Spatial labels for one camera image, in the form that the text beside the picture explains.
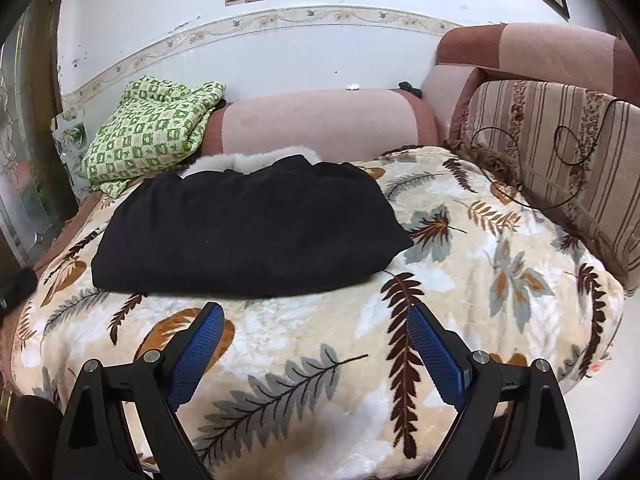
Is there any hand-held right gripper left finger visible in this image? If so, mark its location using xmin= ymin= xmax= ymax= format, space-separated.
xmin=65 ymin=302 xmax=227 ymax=480

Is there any patterned glass door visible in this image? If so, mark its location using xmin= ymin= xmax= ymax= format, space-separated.
xmin=0 ymin=0 xmax=76 ymax=266

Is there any green white patterned pillow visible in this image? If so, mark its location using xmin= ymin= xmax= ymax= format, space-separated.
xmin=80 ymin=75 xmax=227 ymax=198

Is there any black coat with fur collar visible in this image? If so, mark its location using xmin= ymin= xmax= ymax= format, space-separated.
xmin=91 ymin=146 xmax=415 ymax=297

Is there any leaf print blanket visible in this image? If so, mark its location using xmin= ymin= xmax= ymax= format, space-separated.
xmin=10 ymin=145 xmax=626 ymax=480

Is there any thin black wire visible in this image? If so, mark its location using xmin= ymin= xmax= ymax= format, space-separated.
xmin=469 ymin=94 xmax=622 ymax=211

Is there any striped floral cushion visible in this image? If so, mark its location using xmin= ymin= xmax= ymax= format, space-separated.
xmin=450 ymin=79 xmax=640 ymax=297

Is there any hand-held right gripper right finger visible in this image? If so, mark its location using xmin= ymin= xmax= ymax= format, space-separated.
xmin=406 ymin=303 xmax=566 ymax=480

